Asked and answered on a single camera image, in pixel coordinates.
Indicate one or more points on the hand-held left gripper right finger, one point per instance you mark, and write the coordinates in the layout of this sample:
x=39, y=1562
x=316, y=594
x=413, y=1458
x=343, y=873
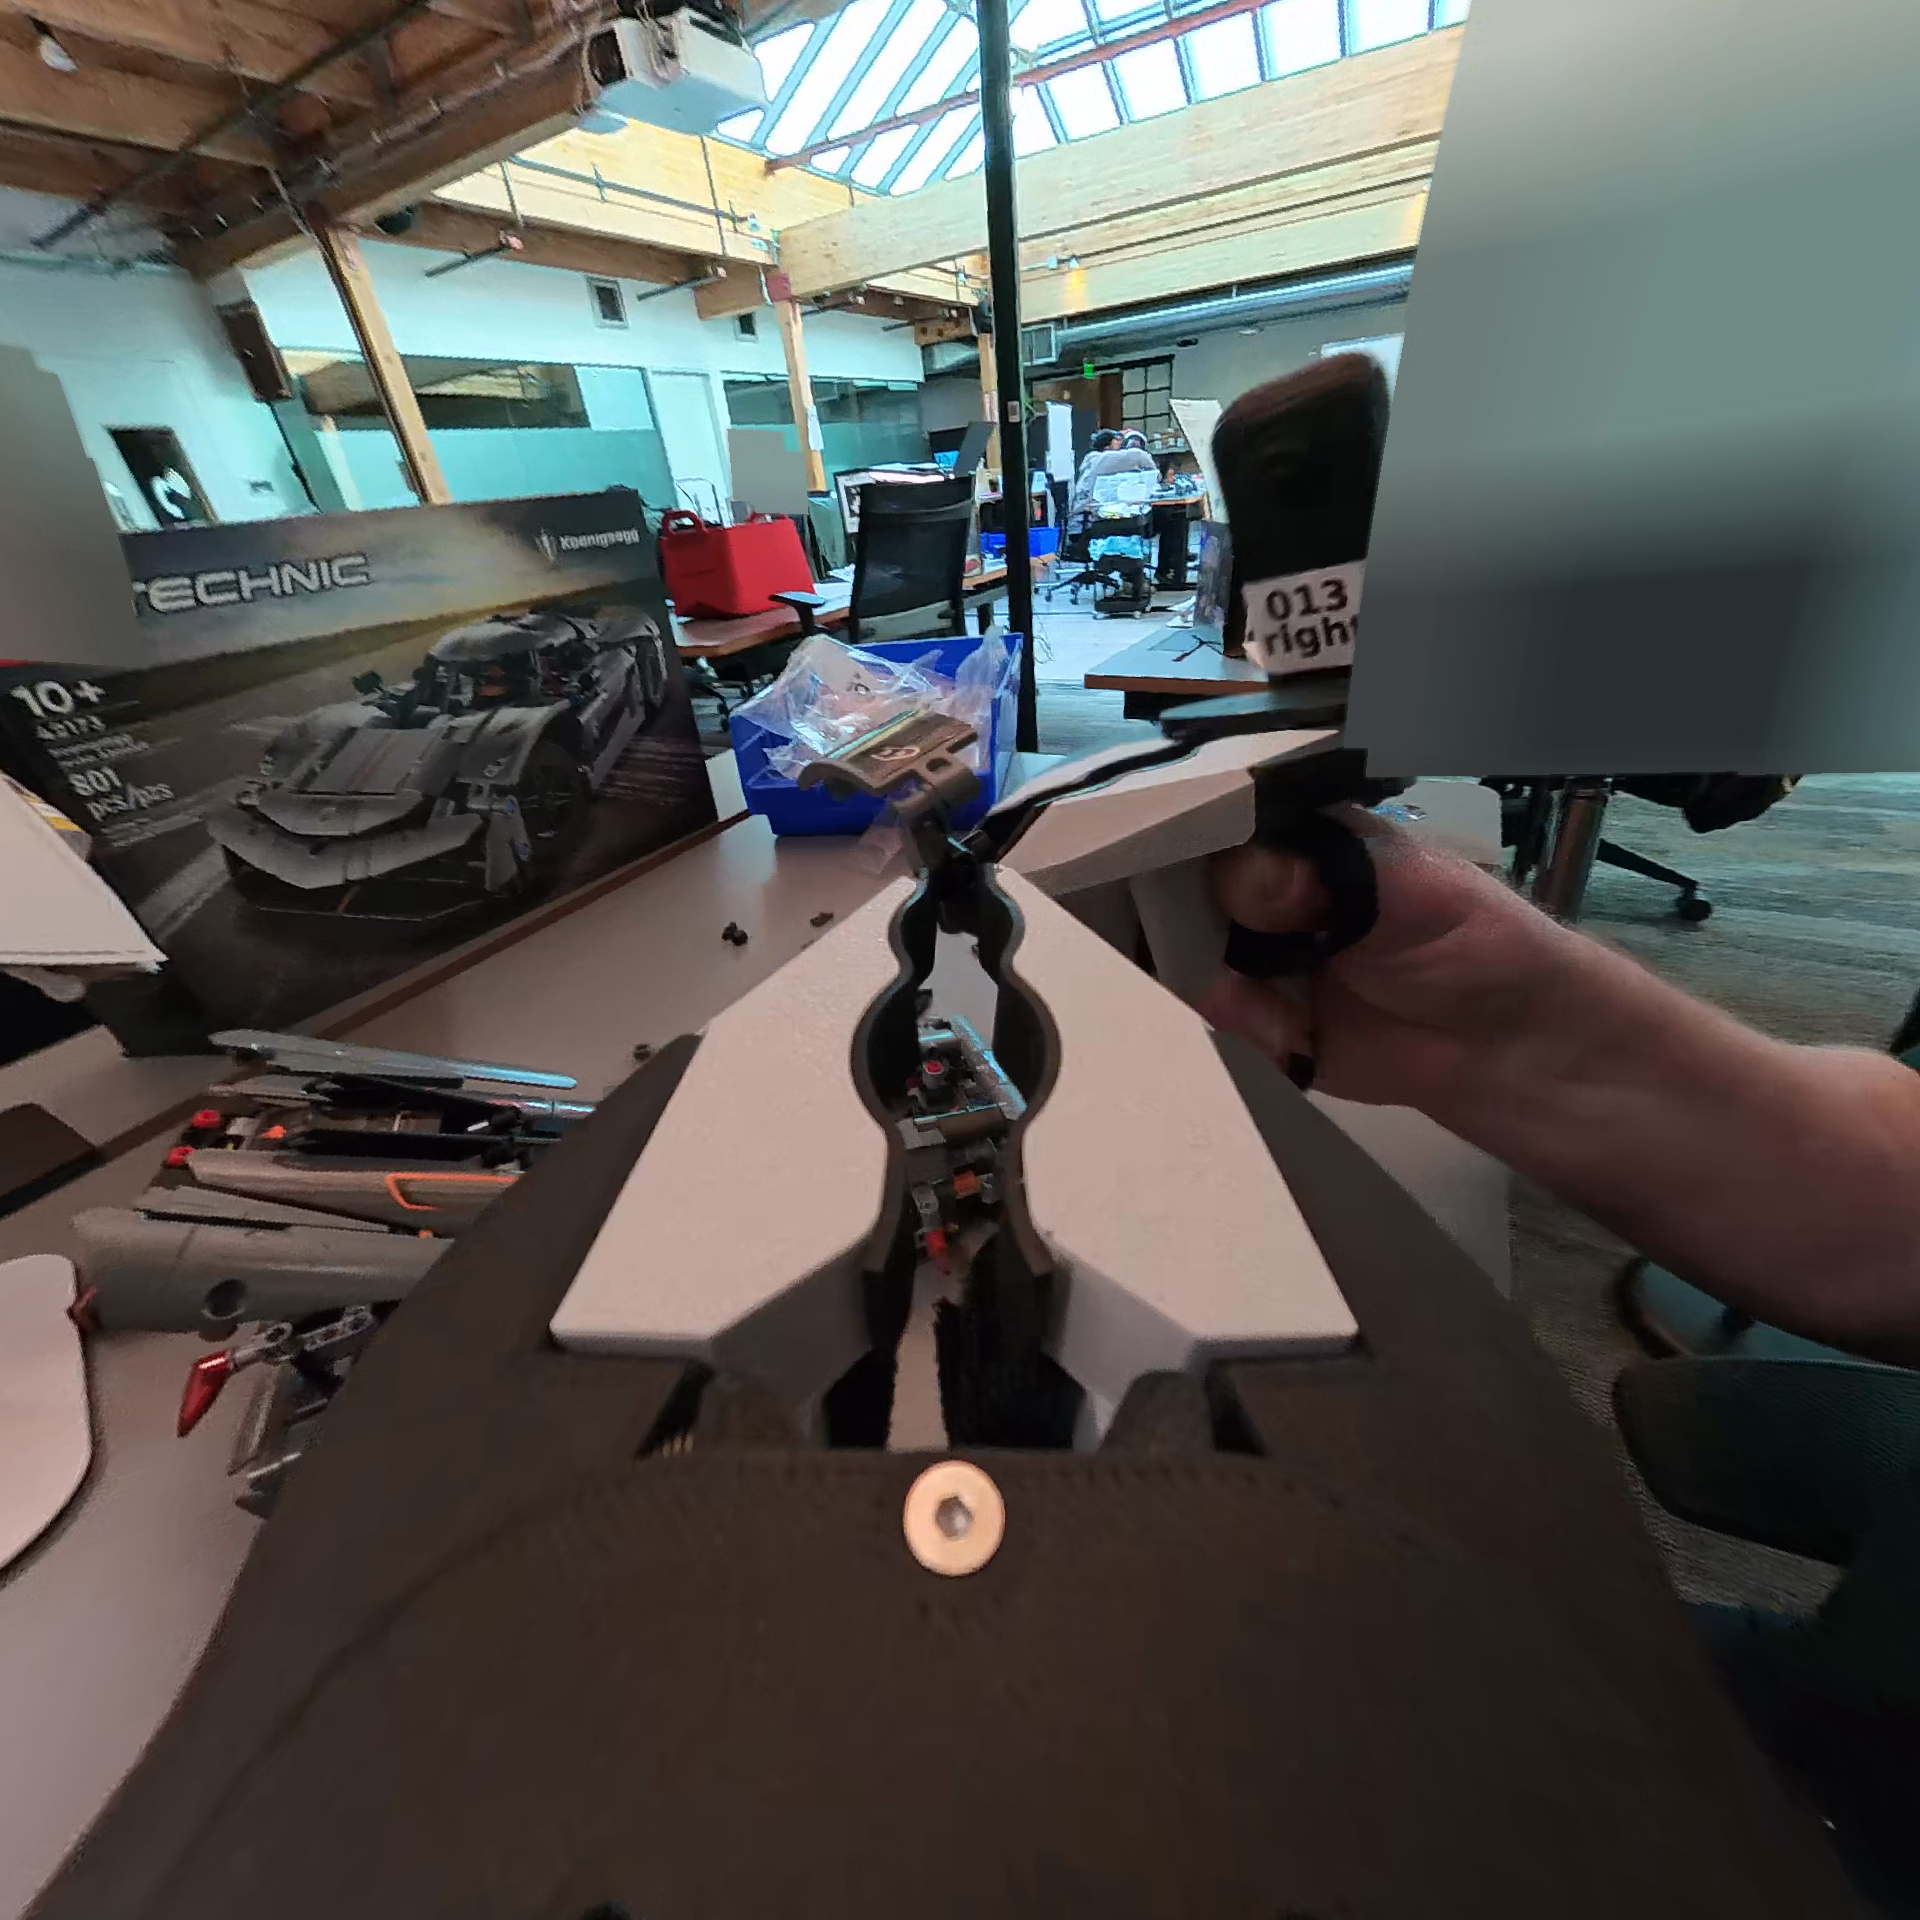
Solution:
x=1186, y=1202

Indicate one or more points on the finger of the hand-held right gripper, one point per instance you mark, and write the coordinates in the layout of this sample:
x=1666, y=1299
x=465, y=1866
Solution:
x=1156, y=820

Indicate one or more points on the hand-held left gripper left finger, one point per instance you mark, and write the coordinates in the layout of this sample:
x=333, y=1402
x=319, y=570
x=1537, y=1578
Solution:
x=722, y=1202

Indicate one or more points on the grey curved lego piece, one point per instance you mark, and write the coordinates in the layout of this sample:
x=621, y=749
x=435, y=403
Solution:
x=885, y=758

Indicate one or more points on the grey lego car model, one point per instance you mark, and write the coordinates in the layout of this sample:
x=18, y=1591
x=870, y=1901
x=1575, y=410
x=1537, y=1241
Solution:
x=301, y=1245

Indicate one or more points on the person's right forearm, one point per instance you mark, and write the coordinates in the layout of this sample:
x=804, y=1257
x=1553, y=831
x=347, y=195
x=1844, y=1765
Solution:
x=1724, y=1155

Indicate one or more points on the lego car set box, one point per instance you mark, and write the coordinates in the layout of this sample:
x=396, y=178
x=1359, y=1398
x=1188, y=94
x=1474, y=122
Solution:
x=377, y=722

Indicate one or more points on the lego instruction booklet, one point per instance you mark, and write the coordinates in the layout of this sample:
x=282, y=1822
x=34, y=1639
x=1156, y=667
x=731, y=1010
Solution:
x=60, y=901

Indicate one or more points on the person's right hand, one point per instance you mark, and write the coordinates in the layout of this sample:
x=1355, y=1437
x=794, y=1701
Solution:
x=1425, y=974

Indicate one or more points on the tilted white board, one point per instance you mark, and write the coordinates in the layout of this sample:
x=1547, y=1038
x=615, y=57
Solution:
x=1194, y=442

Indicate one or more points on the dark cardboard box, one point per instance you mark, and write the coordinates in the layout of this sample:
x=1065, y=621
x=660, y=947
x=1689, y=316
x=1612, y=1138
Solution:
x=1212, y=580

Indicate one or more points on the brown background table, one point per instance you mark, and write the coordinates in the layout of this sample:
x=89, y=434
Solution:
x=1156, y=661

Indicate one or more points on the black metal pole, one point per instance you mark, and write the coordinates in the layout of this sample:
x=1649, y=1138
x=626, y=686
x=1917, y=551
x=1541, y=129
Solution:
x=1004, y=375

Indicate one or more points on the clear plastic bags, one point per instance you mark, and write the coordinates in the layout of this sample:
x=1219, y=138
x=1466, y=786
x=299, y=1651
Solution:
x=841, y=691

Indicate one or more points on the black mesh office chair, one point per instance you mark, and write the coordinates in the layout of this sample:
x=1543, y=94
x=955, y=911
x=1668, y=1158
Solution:
x=908, y=556

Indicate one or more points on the blue plastic bin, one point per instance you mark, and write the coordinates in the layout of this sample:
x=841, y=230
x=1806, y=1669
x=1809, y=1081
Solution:
x=780, y=796

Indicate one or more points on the red bag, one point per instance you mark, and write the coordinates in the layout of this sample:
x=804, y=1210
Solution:
x=735, y=570

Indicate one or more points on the ceiling projector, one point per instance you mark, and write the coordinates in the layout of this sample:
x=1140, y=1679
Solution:
x=675, y=68

